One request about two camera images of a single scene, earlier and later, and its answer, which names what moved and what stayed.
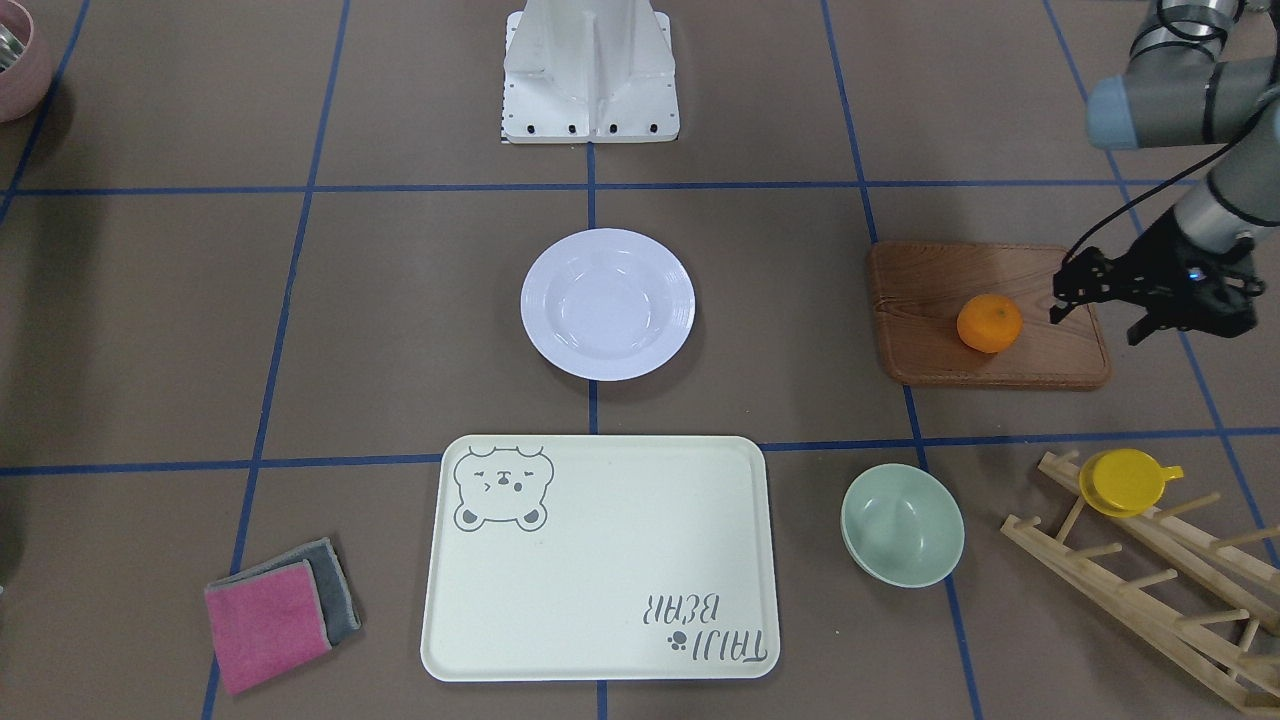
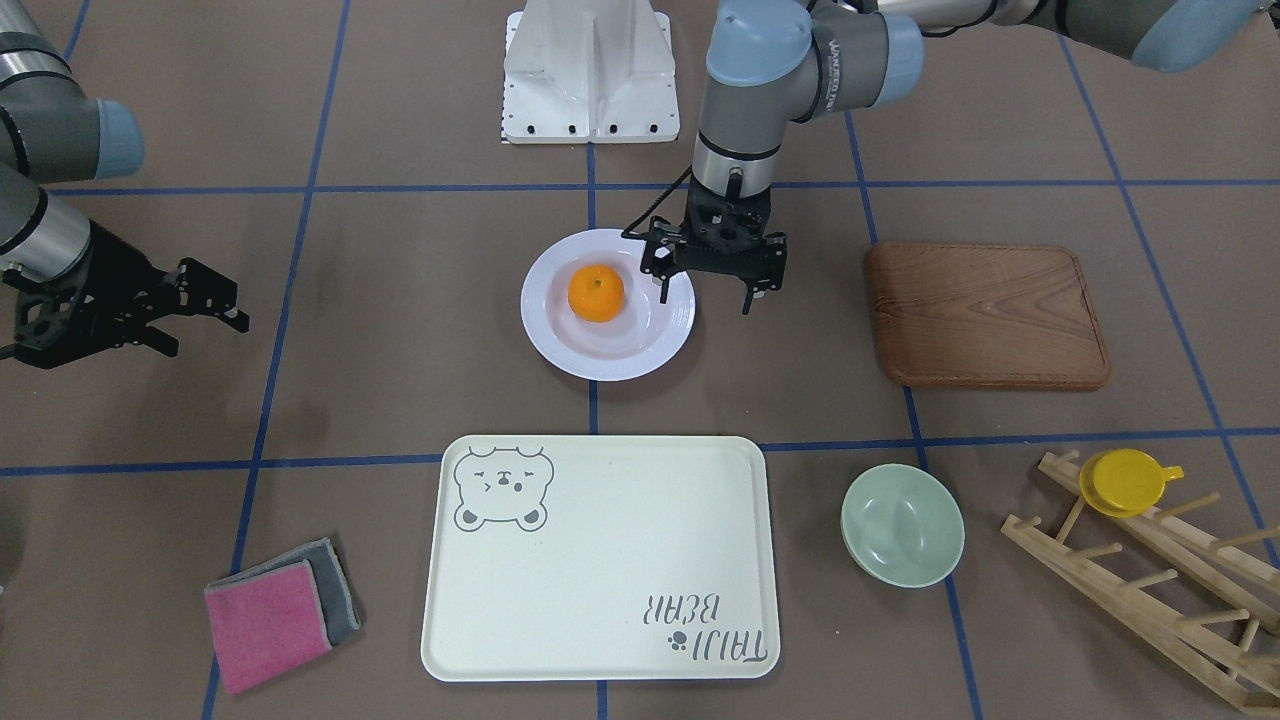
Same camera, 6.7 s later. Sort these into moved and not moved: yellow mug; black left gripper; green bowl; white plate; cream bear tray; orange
Moved: orange; black left gripper
Not moved: cream bear tray; white plate; green bowl; yellow mug
